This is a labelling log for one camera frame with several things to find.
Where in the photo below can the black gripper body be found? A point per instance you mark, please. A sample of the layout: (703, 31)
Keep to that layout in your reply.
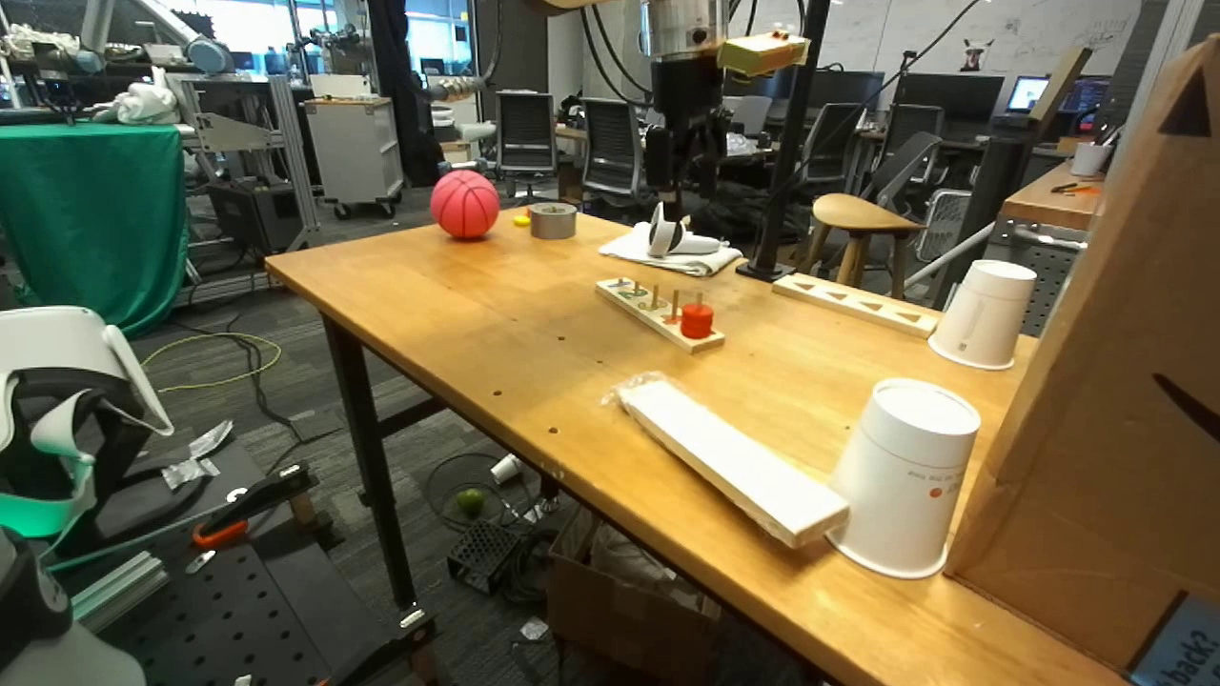
(687, 148)

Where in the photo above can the orange disc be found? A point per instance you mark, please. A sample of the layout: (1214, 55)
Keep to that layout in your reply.
(697, 316)
(697, 328)

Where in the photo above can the wooden peg rack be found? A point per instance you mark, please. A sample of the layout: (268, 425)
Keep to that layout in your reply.
(658, 311)

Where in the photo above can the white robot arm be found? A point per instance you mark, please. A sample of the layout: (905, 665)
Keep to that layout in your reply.
(691, 55)

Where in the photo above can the white cloth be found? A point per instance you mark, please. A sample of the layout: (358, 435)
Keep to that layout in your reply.
(697, 257)

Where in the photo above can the grey tape roll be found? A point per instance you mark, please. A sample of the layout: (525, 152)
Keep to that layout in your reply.
(552, 220)

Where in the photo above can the wooden stool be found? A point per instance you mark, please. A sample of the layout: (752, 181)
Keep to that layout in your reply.
(860, 223)

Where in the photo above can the pink ball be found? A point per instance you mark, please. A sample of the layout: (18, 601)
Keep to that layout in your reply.
(468, 203)

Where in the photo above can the white paper cup far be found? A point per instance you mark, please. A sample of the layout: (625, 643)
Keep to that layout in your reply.
(986, 316)

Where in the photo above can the white paper cup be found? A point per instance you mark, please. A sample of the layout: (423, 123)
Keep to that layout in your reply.
(986, 316)
(900, 476)

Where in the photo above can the white wooden block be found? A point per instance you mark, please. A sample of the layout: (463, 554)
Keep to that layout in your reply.
(780, 497)

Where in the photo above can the white paper cup near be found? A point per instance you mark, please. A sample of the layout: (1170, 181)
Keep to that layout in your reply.
(900, 476)

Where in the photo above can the wooden table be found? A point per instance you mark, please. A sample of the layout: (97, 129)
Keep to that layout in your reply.
(513, 336)

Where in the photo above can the green cloth table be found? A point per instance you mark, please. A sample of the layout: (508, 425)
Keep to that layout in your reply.
(97, 214)

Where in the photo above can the white VR headset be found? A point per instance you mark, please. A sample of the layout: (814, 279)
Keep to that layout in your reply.
(79, 341)

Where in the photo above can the black camera stand pole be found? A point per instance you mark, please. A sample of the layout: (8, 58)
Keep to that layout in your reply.
(766, 262)

